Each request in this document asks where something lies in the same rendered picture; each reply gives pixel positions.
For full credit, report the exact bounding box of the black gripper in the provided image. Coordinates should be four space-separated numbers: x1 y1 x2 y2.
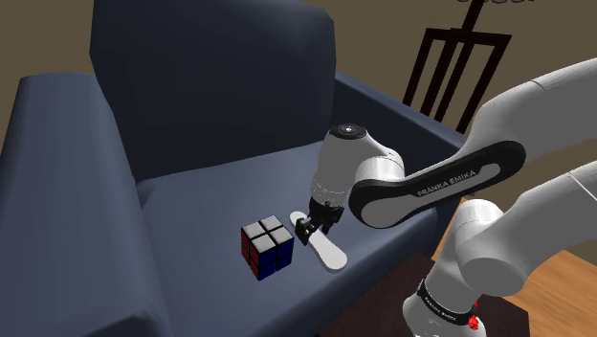
294 197 345 247

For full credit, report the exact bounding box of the white flat remote control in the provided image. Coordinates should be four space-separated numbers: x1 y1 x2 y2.
289 211 348 272

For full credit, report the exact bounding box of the two-by-two puzzle cube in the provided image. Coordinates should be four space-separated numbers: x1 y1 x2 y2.
240 214 296 282

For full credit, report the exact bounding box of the dark blue armchair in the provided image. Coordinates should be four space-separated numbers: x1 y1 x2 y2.
0 0 469 337

